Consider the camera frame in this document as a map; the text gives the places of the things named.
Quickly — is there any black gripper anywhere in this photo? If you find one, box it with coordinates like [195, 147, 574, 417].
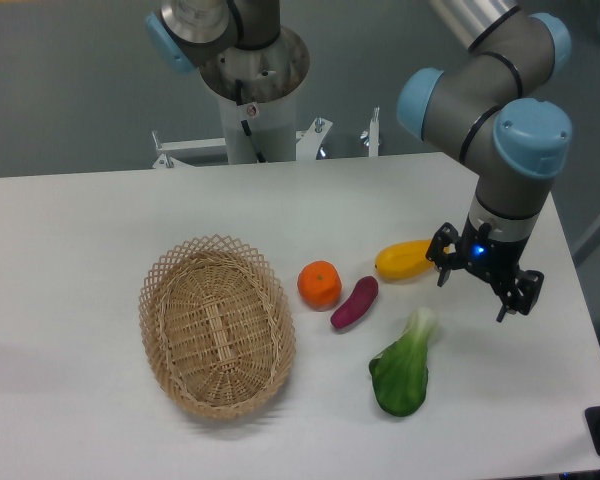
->
[425, 210, 544, 322]

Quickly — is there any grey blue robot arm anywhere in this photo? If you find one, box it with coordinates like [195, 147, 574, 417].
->
[145, 1, 572, 315]

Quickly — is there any green bok choy vegetable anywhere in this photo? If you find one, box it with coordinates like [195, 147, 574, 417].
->
[368, 307, 438, 417]

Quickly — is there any yellow mango fruit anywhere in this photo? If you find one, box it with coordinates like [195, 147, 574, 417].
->
[374, 239, 434, 282]

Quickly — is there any purple sweet potato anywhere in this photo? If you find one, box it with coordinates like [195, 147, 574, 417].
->
[331, 276, 379, 330]

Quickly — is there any orange tangerine fruit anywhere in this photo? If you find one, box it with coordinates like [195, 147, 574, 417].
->
[296, 260, 342, 311]

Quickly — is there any woven wicker basket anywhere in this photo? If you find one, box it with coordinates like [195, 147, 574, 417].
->
[139, 235, 295, 420]

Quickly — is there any white metal base frame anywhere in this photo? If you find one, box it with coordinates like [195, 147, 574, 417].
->
[151, 106, 382, 169]

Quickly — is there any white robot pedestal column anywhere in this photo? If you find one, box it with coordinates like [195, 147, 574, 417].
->
[198, 27, 311, 165]

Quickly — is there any black cable on pedestal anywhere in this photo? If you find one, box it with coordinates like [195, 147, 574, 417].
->
[234, 78, 270, 164]

